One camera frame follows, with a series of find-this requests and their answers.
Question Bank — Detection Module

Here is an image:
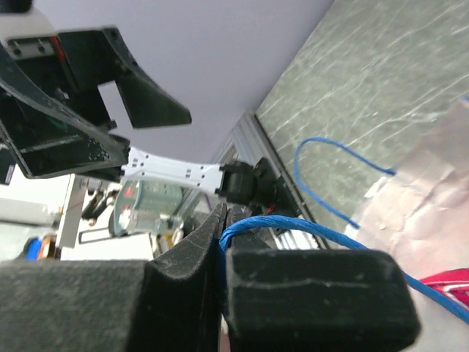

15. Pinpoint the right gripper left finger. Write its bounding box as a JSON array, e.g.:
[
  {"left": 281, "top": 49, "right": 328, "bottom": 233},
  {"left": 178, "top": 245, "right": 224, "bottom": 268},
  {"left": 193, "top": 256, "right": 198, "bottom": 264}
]
[{"left": 1, "top": 204, "right": 227, "bottom": 351}]

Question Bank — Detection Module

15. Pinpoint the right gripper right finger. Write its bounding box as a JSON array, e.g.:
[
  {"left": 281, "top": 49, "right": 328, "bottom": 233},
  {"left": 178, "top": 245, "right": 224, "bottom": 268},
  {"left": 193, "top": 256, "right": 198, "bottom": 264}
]
[{"left": 224, "top": 215, "right": 421, "bottom": 351}]

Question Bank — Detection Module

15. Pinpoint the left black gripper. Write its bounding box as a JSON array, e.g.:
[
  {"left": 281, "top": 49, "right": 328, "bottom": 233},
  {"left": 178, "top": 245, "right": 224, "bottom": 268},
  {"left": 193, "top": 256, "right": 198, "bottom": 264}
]
[{"left": 1, "top": 26, "right": 192, "bottom": 180}]

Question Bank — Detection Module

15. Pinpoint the blue checkered paper bag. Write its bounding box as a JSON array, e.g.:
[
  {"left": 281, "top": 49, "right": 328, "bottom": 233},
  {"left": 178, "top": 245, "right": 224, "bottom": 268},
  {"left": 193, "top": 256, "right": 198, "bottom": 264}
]
[{"left": 292, "top": 93, "right": 469, "bottom": 327}]

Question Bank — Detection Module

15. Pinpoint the red snack bag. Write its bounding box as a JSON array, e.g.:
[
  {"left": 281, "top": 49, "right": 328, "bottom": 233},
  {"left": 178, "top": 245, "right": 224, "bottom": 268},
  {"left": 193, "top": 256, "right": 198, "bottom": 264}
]
[{"left": 421, "top": 268, "right": 468, "bottom": 310}]

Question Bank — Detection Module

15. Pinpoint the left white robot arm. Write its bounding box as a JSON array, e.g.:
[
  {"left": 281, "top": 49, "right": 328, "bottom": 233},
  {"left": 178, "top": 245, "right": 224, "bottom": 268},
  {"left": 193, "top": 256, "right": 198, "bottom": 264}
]
[{"left": 1, "top": 10, "right": 296, "bottom": 216}]

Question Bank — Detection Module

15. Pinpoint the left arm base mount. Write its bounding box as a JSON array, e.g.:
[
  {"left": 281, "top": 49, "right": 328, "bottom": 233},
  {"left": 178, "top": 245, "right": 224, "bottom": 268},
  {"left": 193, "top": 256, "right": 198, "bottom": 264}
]
[{"left": 248, "top": 157, "right": 302, "bottom": 217}]

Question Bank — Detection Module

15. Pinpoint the aluminium frame rail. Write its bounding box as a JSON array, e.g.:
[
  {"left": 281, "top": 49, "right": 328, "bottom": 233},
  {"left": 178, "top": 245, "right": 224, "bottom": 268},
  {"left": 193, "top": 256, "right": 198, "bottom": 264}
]
[{"left": 212, "top": 112, "right": 330, "bottom": 249}]

